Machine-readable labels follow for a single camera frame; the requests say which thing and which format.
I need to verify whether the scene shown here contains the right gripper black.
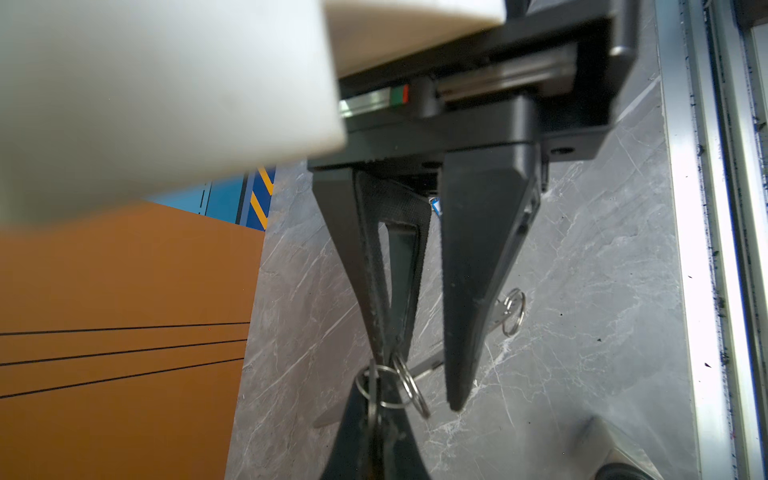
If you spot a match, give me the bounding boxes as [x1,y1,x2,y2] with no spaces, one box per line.
[308,1,639,412]

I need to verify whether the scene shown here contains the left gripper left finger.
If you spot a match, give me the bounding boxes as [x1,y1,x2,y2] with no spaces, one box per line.
[320,377,380,479]

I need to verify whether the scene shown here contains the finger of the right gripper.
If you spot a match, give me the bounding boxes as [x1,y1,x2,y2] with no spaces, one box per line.
[312,168,432,366]

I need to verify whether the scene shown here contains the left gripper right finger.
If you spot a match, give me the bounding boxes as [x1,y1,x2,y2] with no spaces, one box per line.
[379,372,430,479]

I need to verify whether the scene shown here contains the perforated metal ring disc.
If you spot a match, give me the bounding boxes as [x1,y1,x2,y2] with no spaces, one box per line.
[312,288,527,428]

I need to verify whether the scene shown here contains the blue key tag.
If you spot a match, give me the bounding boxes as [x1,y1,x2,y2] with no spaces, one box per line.
[429,197,442,218]

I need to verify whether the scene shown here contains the small jar black lid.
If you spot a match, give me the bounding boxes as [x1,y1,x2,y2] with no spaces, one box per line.
[572,415,664,480]

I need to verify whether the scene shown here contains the aluminium front rail frame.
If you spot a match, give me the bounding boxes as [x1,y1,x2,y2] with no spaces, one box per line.
[655,1,767,479]

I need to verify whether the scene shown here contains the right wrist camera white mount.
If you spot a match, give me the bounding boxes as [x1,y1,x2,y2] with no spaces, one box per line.
[1,1,510,228]

